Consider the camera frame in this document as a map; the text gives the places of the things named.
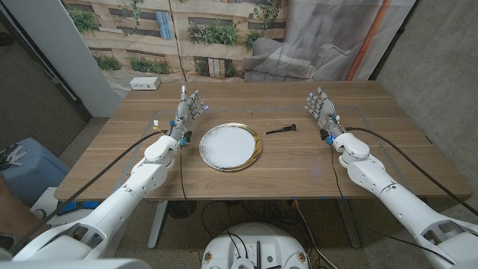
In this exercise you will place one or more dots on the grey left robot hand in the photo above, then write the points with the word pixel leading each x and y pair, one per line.
pixel 182 119

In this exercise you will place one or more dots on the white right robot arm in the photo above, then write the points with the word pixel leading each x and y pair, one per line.
pixel 403 209

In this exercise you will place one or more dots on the white robot torso base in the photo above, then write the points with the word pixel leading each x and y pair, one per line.
pixel 261 239

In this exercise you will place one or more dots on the black makeup brush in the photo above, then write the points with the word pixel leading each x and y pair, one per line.
pixel 284 129

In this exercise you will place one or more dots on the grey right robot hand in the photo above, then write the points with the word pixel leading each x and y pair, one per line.
pixel 325 112

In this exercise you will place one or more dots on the white table leg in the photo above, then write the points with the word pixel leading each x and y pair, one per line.
pixel 157 224
pixel 350 224

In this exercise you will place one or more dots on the white power strip box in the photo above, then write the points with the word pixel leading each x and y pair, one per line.
pixel 145 83

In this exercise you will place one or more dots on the white plate with gold rim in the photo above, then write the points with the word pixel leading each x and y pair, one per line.
pixel 229 147

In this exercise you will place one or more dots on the printed fabric backdrop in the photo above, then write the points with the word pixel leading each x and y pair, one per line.
pixel 224 56

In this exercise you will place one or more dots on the grey metal bracket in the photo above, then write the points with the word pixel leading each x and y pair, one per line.
pixel 13 155

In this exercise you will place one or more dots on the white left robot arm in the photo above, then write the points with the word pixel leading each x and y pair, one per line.
pixel 112 213

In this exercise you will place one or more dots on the blue plastic container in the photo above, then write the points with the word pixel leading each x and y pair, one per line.
pixel 37 179

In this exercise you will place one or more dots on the black round floor object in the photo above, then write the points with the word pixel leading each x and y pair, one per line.
pixel 182 210

